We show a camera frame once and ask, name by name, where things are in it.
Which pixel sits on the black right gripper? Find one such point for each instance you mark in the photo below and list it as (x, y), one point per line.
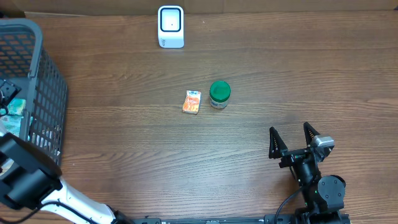
(278, 149)

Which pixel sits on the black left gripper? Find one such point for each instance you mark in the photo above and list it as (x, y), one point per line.
(9, 90)

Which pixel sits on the mint green wipes pack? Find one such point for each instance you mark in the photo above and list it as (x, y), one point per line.
(12, 121)

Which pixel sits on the green lid jar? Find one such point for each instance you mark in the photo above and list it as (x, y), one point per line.
(220, 92)

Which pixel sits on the orange tissue pack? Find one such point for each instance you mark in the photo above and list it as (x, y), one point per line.
(192, 102)

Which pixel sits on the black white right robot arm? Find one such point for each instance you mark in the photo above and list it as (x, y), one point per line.
(323, 195)

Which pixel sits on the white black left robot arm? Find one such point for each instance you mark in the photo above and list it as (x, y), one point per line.
(35, 181)

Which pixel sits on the white barcode scanner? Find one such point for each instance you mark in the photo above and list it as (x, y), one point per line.
(170, 27)

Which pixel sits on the grey plastic basket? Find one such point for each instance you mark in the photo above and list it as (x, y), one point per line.
(25, 63)

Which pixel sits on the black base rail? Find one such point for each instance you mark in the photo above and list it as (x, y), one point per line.
(217, 221)

